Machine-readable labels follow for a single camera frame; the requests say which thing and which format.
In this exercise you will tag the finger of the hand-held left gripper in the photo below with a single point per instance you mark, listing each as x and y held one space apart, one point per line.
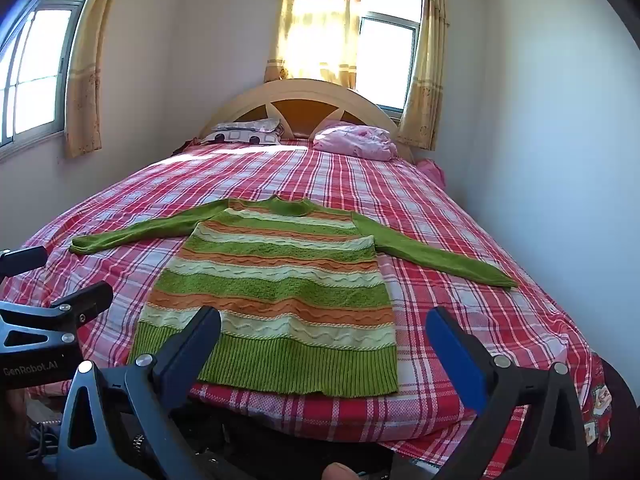
22 260
90 300

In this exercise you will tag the green orange striped knit sweater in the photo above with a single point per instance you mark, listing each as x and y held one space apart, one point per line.
280 280

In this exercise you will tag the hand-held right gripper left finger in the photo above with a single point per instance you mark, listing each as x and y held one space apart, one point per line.
192 345

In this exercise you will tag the grey patterned pillow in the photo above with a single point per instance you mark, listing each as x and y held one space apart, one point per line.
240 132

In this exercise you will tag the printed blanket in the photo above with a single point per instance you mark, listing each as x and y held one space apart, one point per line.
600 405

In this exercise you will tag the pink cloth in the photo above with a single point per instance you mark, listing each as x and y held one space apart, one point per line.
432 167

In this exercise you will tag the red plaid bed sheet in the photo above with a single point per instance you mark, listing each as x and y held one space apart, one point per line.
425 200

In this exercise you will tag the person's right hand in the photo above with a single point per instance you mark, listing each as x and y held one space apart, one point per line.
340 472

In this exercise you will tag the pink floral pillow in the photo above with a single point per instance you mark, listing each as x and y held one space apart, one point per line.
355 140

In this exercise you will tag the side window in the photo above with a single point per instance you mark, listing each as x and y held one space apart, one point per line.
35 60

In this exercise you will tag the arched wooden headboard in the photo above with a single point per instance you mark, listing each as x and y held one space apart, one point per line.
300 90

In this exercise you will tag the yellow curtain at side window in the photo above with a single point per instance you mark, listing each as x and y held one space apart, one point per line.
90 70

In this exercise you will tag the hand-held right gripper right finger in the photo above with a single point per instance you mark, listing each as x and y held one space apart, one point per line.
452 347

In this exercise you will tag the window behind headboard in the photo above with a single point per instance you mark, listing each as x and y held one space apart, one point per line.
385 55

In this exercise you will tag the narrow yellow curtain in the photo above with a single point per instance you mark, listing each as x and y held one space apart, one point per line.
425 70

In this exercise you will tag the wide sunlit yellow curtain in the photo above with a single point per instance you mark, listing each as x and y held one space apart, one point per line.
320 25

